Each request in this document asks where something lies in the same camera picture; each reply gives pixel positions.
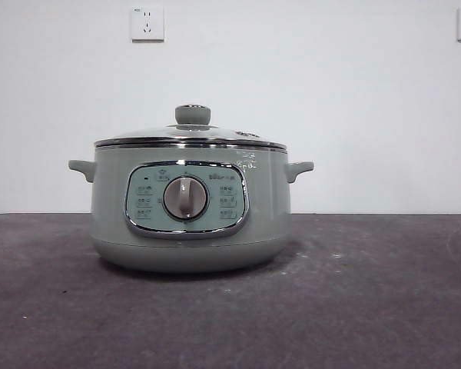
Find glass lid with green knob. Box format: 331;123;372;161
93;103;288;149

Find pale green electric cooking pot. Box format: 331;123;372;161
68;144;315;274

